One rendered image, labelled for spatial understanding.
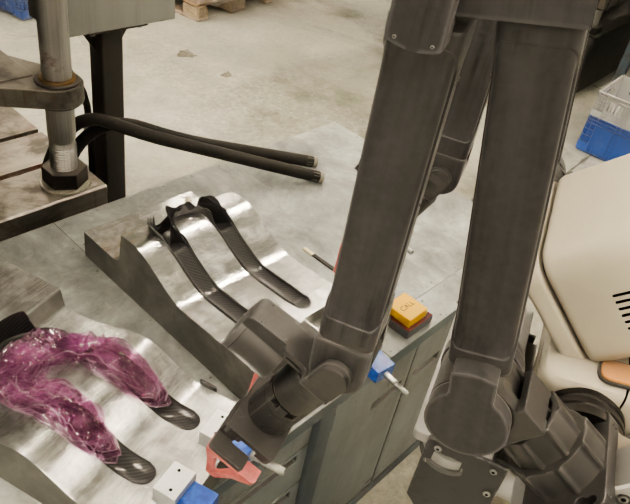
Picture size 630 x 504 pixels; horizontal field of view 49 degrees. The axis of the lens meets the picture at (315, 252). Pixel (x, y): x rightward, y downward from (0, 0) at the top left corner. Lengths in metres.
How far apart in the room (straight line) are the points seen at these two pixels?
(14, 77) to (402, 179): 1.15
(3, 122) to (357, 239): 1.46
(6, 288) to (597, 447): 0.91
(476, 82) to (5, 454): 0.80
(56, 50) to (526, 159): 1.15
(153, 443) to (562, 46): 0.79
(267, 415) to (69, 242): 0.81
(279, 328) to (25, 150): 1.21
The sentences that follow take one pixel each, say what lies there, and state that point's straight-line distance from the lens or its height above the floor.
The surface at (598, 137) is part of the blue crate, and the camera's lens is 4.19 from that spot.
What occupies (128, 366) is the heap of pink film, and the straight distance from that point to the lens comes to 1.08.
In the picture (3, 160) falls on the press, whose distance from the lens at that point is 1.79.
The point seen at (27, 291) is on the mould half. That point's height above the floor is 0.91.
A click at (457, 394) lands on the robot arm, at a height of 1.27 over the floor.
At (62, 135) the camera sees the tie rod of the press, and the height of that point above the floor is 0.92.
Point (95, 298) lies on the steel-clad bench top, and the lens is 1.35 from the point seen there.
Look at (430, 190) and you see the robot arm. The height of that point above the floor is 1.20.
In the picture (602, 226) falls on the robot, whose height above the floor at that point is 1.36.
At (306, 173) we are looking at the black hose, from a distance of 1.70.
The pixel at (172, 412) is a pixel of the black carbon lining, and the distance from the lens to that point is 1.10.
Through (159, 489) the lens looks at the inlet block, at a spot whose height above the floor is 0.88.
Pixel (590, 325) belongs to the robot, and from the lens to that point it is 0.75.
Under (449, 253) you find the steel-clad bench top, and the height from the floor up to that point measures 0.80.
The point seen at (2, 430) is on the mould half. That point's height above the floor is 0.89.
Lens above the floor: 1.71
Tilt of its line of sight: 37 degrees down
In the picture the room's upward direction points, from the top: 11 degrees clockwise
